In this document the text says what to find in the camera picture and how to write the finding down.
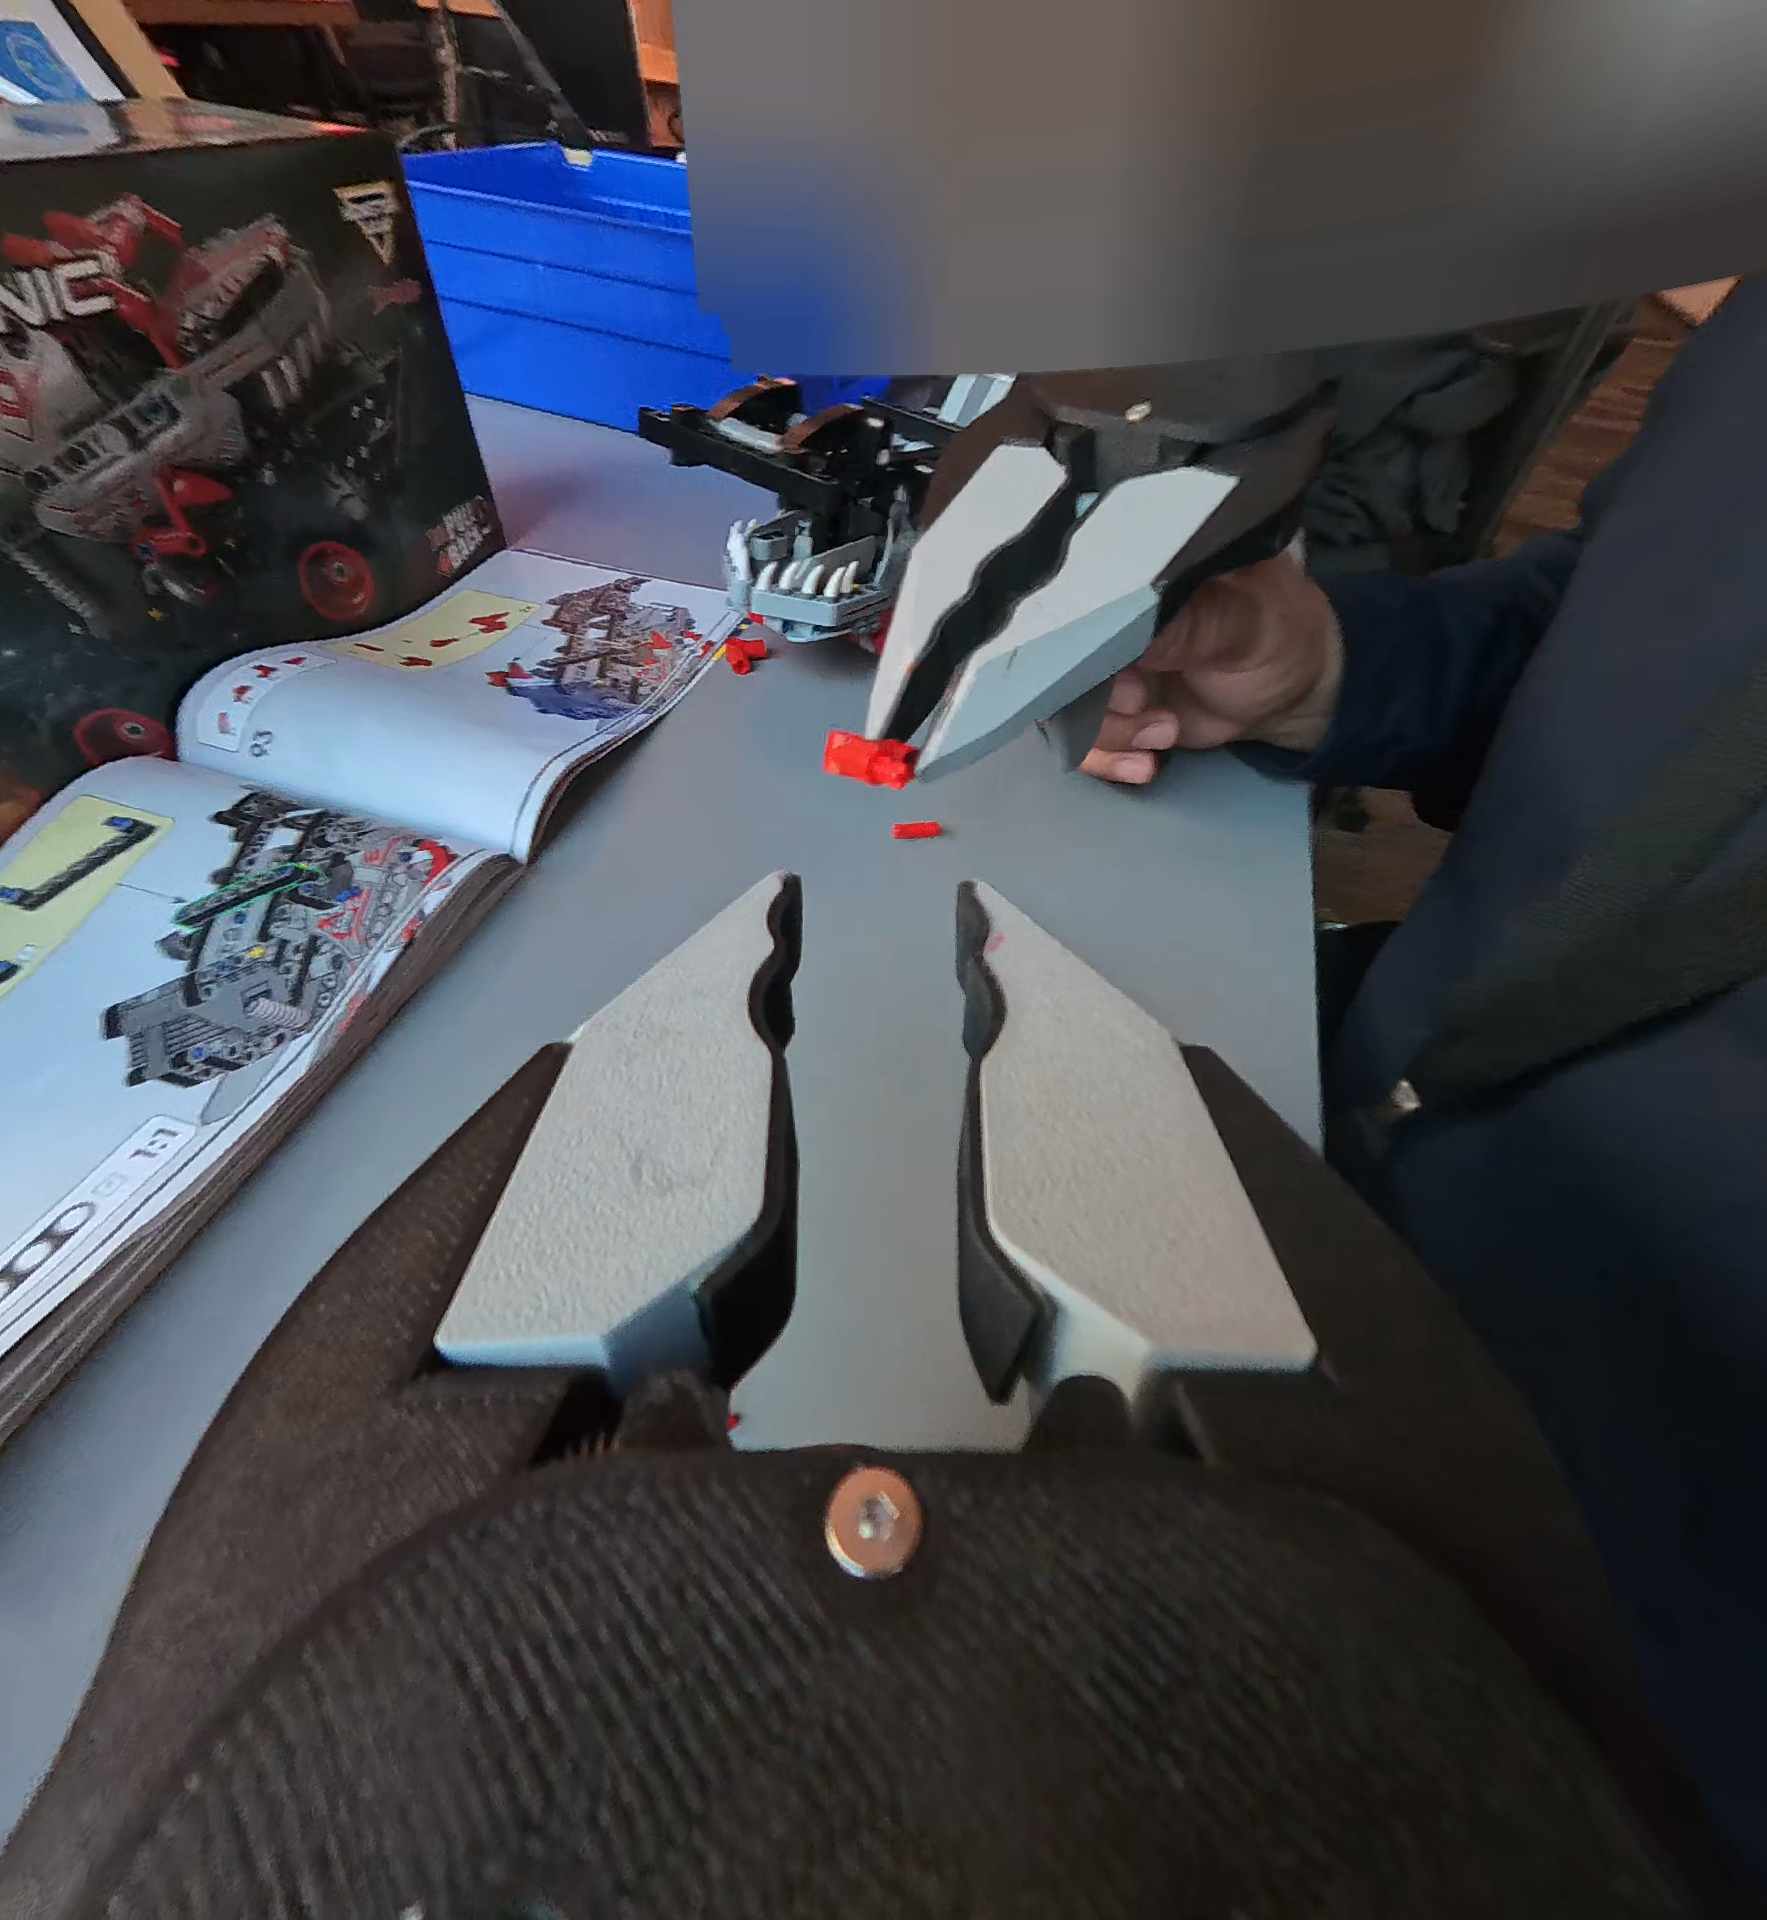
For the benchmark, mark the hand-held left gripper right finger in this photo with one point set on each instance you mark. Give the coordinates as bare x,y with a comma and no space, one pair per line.
1107,1186

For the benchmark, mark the blue plastic bin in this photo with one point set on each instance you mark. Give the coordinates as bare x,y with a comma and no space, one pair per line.
551,285

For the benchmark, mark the black lego set box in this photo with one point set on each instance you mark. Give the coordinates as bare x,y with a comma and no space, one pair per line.
193,375

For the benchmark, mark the red lego short connector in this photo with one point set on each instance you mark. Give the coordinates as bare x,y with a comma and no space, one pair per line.
746,656

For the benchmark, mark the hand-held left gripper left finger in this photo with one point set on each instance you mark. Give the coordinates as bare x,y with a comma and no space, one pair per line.
644,1169

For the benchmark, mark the person's dark navy clothing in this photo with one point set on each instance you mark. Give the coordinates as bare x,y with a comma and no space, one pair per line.
1647,1351

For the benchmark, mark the lego instruction booklet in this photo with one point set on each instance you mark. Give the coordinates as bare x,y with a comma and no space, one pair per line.
373,705

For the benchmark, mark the person's right hand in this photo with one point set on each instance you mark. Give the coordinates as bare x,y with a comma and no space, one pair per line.
1242,669

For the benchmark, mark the person's right forearm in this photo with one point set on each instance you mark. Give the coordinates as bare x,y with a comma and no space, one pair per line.
1438,661

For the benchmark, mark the red lego claw assembly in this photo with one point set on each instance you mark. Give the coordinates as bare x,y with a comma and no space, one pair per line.
867,759

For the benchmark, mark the grey dinosaur lego model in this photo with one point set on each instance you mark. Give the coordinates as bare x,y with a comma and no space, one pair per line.
822,451

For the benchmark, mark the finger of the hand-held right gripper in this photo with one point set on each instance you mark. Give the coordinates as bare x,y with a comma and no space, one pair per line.
1093,602
965,554

